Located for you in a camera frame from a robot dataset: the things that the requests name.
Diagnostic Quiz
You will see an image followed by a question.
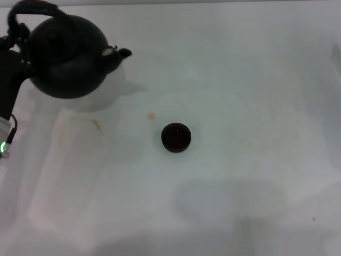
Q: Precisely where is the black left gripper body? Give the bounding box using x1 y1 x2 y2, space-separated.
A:
0 49 34 119

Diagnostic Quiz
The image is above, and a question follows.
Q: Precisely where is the black round teapot with handle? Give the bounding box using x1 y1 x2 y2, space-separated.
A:
7 0 133 100

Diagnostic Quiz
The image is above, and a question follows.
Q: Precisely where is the small dark brown teacup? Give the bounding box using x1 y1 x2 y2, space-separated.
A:
160 122 192 154

